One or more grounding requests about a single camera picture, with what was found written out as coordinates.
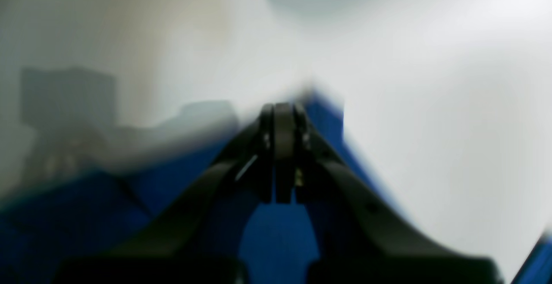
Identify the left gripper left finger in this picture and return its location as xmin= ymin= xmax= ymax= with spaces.
xmin=54 ymin=103 xmax=295 ymax=284

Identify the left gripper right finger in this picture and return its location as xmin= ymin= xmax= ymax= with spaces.
xmin=294 ymin=104 xmax=503 ymax=284

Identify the dark blue t-shirt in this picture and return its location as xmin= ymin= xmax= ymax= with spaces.
xmin=0 ymin=90 xmax=552 ymax=284

